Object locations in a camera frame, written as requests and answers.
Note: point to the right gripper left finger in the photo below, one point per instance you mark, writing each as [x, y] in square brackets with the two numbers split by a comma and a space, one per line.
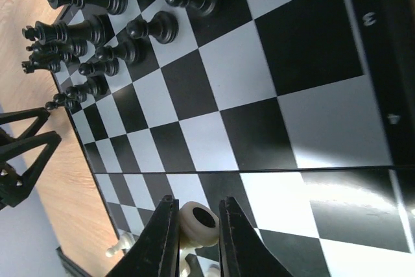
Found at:
[156, 252]

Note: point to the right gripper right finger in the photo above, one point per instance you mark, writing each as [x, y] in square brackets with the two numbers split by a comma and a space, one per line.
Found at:
[242, 253]

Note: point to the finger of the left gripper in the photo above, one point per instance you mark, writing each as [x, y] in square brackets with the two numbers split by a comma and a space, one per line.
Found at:
[40, 114]
[17, 178]

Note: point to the black grey chess board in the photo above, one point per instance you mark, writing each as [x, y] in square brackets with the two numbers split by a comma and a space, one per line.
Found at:
[302, 110]

